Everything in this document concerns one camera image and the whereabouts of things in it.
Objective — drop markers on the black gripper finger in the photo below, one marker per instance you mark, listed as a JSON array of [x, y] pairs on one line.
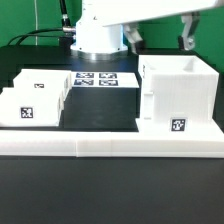
[[186, 40], [134, 38]]

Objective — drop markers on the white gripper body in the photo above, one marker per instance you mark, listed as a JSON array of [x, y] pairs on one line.
[[123, 11]]

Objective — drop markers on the white drawer cabinet box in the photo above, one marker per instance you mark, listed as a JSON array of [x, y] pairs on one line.
[[176, 87]]

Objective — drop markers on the white front drawer tray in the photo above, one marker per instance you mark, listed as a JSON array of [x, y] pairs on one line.
[[30, 107]]

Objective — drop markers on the white drawer tray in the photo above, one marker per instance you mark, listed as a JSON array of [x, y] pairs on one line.
[[40, 78], [30, 107]]

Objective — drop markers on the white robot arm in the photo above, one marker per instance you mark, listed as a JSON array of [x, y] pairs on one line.
[[95, 41]]

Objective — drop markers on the white rear drawer tray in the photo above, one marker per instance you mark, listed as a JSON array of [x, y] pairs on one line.
[[40, 78]]

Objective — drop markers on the white fiducial marker sheet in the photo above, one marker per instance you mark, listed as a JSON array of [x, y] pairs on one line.
[[104, 80]]

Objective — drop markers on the white L-shaped table fence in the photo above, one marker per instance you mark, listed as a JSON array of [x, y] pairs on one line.
[[206, 141]]

